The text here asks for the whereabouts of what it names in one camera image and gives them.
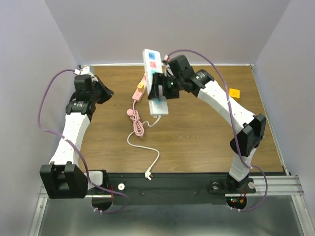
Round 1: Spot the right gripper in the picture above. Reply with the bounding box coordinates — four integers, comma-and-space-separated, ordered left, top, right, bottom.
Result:
147, 72, 183, 100

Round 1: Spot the white power strip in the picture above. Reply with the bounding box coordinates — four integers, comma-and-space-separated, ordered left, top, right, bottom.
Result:
143, 49, 169, 116

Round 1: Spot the yellow cube socket adapter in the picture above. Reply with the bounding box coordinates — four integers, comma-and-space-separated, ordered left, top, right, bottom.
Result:
229, 88, 240, 101

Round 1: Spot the pink power strip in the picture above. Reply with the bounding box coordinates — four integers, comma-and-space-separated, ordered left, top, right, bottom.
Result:
132, 75, 147, 102

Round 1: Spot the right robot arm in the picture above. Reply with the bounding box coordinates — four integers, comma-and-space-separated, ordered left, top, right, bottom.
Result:
143, 50, 266, 192

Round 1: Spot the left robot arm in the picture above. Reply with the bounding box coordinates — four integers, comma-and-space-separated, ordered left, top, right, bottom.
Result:
39, 70, 114, 199

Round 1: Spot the yellow plug on pink strip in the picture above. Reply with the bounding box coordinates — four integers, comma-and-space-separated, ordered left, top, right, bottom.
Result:
137, 82, 144, 90

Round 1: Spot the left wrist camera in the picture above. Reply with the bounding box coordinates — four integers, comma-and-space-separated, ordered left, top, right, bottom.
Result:
74, 65, 95, 77

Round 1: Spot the pink coiled cord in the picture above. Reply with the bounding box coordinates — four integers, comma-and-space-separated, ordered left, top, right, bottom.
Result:
126, 99, 145, 137

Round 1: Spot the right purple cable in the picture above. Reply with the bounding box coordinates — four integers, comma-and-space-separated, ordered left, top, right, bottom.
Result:
163, 49, 269, 213

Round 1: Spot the purple cable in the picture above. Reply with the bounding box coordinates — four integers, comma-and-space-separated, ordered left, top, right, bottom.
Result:
163, 49, 269, 213
36, 69, 130, 214

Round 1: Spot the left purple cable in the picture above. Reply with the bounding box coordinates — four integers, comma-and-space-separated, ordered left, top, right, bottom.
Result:
36, 69, 130, 214

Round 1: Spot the white power cord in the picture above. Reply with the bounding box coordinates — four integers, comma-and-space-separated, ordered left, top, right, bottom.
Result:
126, 115, 162, 180

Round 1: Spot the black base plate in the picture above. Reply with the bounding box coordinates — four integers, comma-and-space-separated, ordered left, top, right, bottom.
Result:
90, 171, 256, 206

